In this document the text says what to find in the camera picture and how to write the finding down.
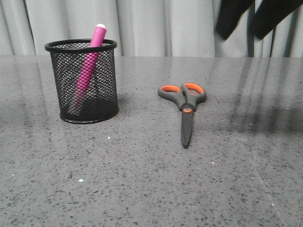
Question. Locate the black mesh pen holder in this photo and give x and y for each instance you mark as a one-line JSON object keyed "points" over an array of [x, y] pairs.
{"points": [[100, 101]]}

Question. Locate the magenta marker pen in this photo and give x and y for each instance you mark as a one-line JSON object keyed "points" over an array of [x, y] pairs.
{"points": [[87, 69]]}

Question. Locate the grey orange scissors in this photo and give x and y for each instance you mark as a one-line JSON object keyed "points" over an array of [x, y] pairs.
{"points": [[186, 97]]}

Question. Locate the grey curtain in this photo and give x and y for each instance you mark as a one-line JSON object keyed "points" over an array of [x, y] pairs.
{"points": [[178, 28]]}

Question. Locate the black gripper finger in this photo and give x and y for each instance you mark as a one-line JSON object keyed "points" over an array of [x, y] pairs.
{"points": [[269, 14], [229, 15]]}

